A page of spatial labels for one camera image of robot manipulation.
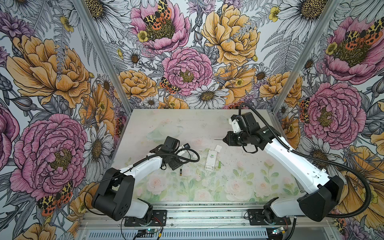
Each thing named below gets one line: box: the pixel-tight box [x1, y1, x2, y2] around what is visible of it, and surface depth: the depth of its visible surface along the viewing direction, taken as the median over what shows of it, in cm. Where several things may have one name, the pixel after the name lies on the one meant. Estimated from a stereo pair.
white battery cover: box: [214, 144, 223, 153], surface depth 101 cm
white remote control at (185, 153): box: [177, 150, 193, 160], surface depth 82 cm
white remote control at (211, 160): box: [205, 149, 218, 171], surface depth 96 cm
